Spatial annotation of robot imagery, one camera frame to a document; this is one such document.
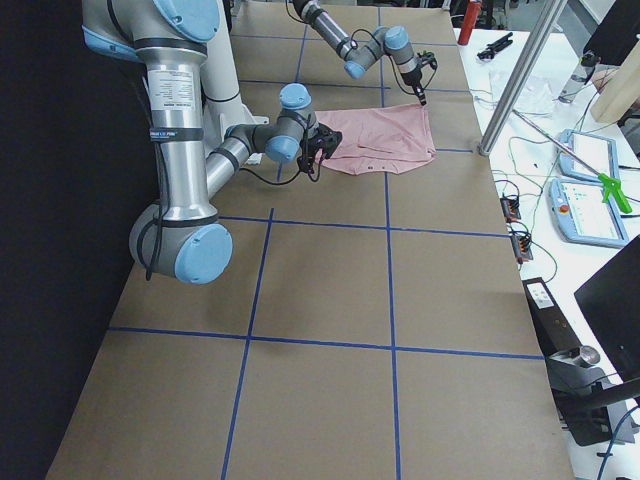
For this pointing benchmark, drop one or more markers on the aluminium frame post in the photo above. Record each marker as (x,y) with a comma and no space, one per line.
(531,51)

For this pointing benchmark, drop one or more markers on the clear water bottle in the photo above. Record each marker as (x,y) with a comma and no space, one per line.
(580,76)

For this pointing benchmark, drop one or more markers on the green plastic clamp stick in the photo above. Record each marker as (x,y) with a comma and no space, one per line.
(611,186)

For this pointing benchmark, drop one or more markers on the black pliers tool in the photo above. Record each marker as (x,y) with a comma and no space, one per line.
(492,49)

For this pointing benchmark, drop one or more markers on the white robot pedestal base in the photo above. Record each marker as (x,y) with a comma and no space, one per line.
(224,106)

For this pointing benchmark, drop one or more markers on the wooden beam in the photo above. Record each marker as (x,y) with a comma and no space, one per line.
(616,40)

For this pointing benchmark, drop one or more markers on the pink Snoopy t-shirt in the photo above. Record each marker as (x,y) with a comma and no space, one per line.
(393,140)

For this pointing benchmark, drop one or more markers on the red cylinder bottle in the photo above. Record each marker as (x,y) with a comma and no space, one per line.
(470,17)

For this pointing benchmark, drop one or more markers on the black power box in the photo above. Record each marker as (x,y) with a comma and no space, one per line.
(553,330)

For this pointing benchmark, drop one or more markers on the blue teach pendant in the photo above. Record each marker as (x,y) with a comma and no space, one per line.
(598,152)
(582,217)

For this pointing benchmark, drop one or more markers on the upper orange connector board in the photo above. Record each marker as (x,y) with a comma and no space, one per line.
(510,206)

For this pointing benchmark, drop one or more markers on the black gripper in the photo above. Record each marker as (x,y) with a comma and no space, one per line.
(325,139)
(412,80)

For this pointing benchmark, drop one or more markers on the black metal stand clamp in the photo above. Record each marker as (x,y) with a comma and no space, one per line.
(591,405)

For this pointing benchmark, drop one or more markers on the clear plastic bag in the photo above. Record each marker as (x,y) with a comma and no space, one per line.
(536,97)

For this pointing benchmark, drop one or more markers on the black monitor corner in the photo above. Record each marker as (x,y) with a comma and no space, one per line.
(609,302)

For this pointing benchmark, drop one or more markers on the lower orange connector board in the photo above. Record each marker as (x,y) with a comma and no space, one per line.
(521,242)

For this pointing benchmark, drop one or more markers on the lower blue teach pendant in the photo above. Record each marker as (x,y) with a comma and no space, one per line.
(582,217)

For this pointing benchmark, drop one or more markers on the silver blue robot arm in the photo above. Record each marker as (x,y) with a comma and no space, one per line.
(202,132)
(362,49)

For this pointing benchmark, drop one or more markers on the orange connector board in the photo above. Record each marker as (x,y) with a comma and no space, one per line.
(510,206)
(521,242)

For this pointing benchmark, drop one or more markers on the upper blue teach pendant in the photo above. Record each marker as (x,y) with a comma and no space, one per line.
(598,152)

